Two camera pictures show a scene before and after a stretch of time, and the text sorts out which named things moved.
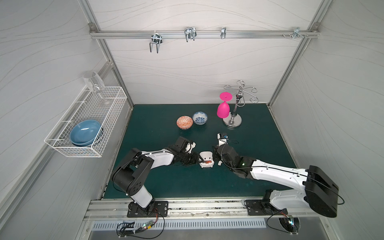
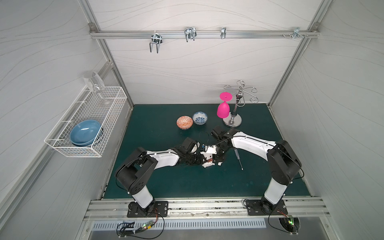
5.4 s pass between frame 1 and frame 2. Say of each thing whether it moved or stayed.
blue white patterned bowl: stayed
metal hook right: stayed
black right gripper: moved
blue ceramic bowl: stayed
